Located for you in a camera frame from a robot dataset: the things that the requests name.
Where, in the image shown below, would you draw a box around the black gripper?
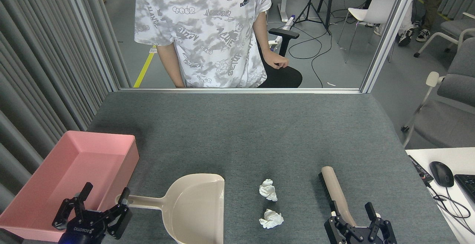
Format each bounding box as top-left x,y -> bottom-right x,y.
324,201 -> 397,244
52,182 -> 133,244

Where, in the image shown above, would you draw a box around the beige hand brush black bristles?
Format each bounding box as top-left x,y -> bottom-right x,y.
318,166 -> 357,228

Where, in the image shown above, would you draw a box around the white tissue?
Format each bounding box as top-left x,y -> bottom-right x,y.
259,179 -> 278,202
259,209 -> 284,230

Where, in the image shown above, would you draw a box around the beige plastic dustpan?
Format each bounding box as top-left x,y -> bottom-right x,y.
116,173 -> 225,244

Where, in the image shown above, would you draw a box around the grey chair white frame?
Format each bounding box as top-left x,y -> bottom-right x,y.
414,12 -> 475,58
401,38 -> 475,149

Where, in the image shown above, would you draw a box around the pink plastic bin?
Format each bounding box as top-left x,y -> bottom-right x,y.
0,130 -> 140,243

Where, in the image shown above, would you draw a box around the person's left hand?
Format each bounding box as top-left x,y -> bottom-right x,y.
264,51 -> 289,69

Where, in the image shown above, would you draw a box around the small black device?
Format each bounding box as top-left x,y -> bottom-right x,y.
407,155 -> 434,184

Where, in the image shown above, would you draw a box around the black computer mouse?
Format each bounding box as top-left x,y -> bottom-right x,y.
429,161 -> 455,188

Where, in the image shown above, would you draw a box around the black keyboard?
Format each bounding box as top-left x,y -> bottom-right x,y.
453,174 -> 475,204

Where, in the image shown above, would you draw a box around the white desk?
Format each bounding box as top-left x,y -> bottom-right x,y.
405,148 -> 475,244

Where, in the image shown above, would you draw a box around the black office chair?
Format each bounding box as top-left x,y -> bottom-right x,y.
258,28 -> 303,88

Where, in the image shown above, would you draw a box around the person in white trousers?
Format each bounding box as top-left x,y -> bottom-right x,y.
373,0 -> 416,47

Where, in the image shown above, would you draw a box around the white stand on wheels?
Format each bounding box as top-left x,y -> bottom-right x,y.
267,12 -> 297,50

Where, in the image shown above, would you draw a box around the white plastic chair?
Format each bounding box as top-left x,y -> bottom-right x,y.
337,0 -> 398,63

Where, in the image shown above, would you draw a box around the black tripod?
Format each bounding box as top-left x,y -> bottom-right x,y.
295,0 -> 336,36

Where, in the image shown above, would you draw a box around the black desk cable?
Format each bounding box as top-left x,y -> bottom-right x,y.
425,182 -> 475,236

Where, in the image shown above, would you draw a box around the black floor cable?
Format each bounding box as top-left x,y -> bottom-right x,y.
289,25 -> 334,88

